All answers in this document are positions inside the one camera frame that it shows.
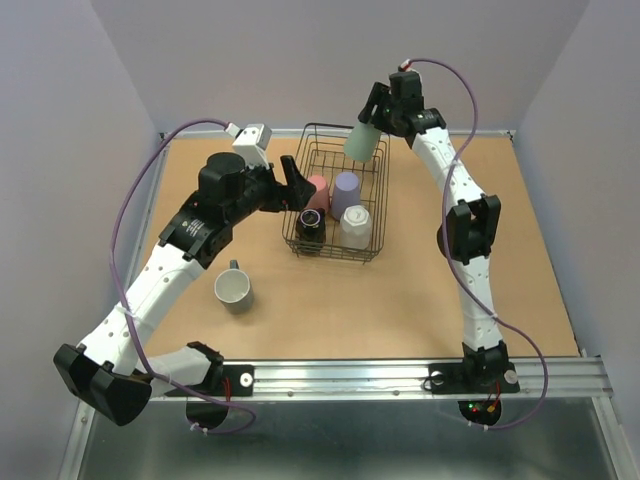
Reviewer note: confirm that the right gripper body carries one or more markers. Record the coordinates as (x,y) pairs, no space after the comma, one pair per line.
(388,111)

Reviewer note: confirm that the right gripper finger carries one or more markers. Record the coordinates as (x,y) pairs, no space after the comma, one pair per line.
(384,126)
(374,109)

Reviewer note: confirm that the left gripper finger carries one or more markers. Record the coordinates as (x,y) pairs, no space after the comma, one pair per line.
(278,205)
(298,191)

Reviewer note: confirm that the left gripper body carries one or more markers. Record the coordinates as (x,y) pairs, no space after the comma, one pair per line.
(261,186)

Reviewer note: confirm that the pink cup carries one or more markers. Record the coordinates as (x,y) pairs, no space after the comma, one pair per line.
(321,198)

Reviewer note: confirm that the green cup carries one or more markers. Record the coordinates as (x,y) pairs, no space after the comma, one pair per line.
(361,142)

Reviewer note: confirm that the black mug white inside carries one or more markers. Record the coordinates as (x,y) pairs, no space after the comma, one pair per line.
(311,231)

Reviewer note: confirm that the lavender cup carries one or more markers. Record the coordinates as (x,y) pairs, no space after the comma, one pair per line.
(346,193)

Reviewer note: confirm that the grey mug white inside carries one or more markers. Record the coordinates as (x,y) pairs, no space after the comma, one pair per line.
(233,288)

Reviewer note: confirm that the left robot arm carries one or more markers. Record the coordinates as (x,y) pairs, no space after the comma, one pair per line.
(108,369)

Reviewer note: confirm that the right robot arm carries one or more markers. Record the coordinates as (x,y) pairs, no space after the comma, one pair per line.
(466,234)

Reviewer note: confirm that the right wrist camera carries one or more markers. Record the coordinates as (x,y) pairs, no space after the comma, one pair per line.
(408,66)

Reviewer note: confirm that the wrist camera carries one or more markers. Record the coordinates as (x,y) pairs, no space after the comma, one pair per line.
(408,66)
(251,143)

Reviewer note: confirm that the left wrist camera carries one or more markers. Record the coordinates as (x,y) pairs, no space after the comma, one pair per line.
(251,143)

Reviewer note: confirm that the black wire dish rack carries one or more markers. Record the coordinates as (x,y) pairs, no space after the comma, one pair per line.
(320,152)

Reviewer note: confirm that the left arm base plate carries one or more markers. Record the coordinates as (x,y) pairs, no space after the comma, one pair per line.
(228,379)

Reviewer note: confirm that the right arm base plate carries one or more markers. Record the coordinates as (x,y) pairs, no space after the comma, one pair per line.
(455,379)

